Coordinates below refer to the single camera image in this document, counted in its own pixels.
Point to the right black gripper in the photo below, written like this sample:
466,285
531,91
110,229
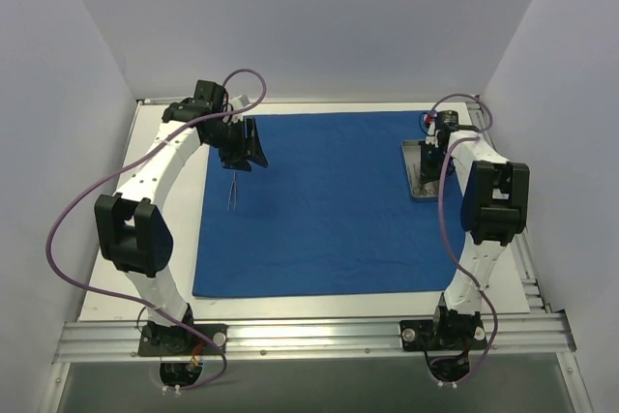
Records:
429,162

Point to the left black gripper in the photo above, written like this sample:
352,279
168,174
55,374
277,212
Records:
237,143

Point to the metal instrument tray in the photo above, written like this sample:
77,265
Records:
411,151

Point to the blue surgical cloth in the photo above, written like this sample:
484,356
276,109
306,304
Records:
332,214

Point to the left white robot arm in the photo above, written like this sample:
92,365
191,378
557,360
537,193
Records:
133,234

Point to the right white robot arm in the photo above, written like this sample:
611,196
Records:
493,211

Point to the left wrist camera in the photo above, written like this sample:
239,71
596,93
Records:
238,104

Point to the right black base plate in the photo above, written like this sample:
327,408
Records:
419,334

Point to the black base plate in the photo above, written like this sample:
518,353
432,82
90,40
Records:
162,341
419,334

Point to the front aluminium rail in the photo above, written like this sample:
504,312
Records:
303,339

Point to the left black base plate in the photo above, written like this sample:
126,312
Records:
162,341

